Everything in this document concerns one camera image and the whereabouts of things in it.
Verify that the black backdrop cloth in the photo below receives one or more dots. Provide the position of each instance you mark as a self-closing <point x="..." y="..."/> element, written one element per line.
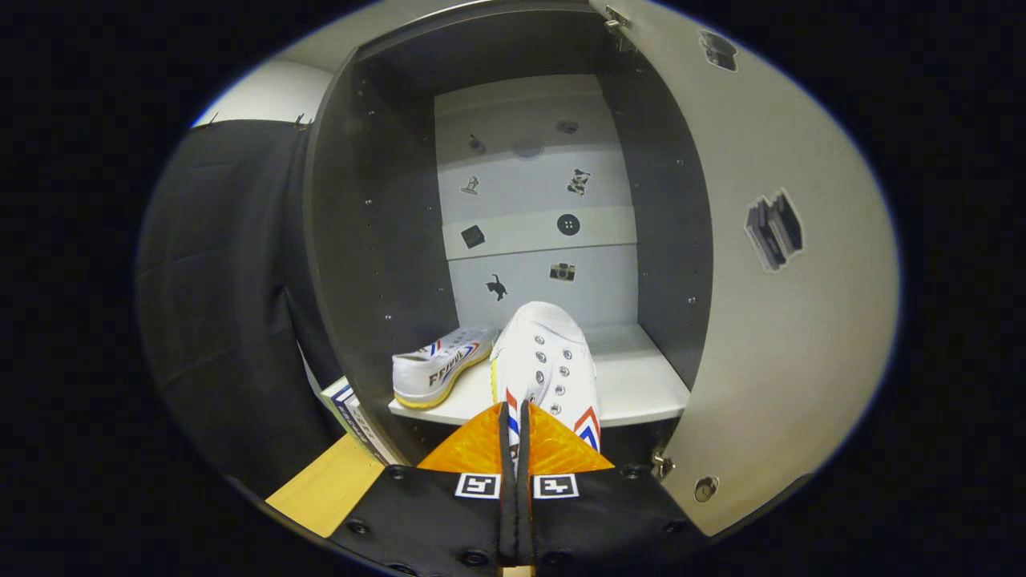
<point x="224" y="280"/>

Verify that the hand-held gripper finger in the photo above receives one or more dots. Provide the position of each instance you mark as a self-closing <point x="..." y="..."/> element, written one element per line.
<point x="524" y="513"/>
<point x="507" y="513"/>

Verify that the white canvas shoe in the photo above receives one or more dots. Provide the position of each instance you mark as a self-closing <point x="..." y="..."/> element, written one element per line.
<point x="437" y="373"/>
<point x="553" y="353"/>

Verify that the metal door hinge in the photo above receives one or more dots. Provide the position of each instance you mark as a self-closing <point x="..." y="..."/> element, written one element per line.
<point x="617" y="24"/>
<point x="662" y="465"/>

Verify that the dark grey shoe cabinet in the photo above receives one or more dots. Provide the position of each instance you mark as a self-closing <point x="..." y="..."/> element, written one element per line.
<point x="377" y="240"/>

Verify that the white blue book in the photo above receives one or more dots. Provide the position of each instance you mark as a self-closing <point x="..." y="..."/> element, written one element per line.
<point x="359" y="418"/>

